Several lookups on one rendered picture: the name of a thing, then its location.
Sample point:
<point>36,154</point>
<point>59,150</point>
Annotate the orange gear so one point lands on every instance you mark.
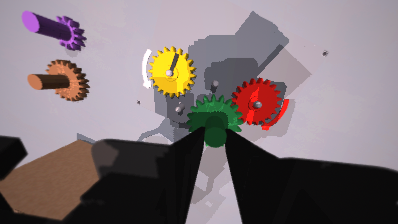
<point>65,78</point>

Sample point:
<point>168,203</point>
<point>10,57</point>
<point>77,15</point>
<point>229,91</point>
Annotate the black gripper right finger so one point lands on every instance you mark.
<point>266,186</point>

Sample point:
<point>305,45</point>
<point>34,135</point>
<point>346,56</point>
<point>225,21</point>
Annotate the green gear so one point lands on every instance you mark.
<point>215,116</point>

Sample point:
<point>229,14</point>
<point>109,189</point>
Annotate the purple gear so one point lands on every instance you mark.
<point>66,30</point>

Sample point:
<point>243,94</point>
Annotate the yellow gear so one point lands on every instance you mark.
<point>170,60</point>

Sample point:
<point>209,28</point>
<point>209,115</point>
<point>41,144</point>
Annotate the red curved arrow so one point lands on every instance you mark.
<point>266,126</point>

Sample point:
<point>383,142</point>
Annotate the white curved arrow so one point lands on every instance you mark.
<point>147,83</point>

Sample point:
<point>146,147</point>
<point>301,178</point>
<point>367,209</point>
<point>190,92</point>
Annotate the light grey flat board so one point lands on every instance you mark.
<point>228,45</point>

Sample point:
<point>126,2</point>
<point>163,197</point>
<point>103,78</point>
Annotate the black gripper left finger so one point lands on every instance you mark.
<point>175,166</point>

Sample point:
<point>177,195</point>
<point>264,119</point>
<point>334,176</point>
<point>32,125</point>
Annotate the red gear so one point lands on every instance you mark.
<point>256,91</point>

